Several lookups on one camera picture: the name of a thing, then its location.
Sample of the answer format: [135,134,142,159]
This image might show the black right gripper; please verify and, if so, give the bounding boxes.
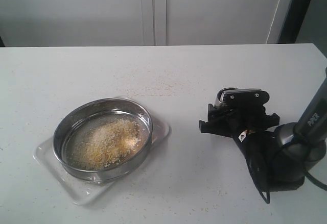
[199,88,280,145]

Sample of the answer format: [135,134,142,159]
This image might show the dark vertical post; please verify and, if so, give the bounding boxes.
[278,0,311,44]

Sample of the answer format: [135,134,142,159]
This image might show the white cabinet doors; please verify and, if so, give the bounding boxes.
[1,0,291,46]

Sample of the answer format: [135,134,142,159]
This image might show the round steel mesh sieve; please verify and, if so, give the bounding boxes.
[52,97,154,183]

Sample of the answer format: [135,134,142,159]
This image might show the white rectangular plastic tray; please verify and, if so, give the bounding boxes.
[32,96,171,206]

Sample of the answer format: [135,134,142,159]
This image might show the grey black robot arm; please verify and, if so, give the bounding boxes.
[199,83,326,203]

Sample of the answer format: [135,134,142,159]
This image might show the stainless steel cup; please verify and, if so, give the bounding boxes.
[214,87,239,108]

